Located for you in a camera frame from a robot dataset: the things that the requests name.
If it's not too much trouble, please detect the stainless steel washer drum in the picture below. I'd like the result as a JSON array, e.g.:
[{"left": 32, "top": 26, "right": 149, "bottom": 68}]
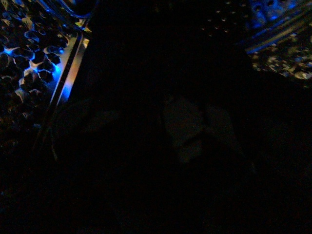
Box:
[{"left": 0, "top": 0, "right": 312, "bottom": 156}]

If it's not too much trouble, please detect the dark navy knit garment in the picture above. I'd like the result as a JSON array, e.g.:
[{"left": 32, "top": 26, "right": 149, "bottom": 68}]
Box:
[{"left": 0, "top": 0, "right": 312, "bottom": 234}]

